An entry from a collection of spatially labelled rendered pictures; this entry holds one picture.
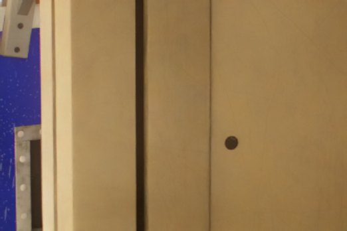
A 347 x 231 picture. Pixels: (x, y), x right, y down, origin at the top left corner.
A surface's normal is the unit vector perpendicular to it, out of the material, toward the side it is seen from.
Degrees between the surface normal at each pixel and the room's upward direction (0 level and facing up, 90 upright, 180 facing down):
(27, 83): 90
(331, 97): 90
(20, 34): 90
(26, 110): 90
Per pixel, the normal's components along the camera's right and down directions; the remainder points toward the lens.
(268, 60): 0.33, 0.20
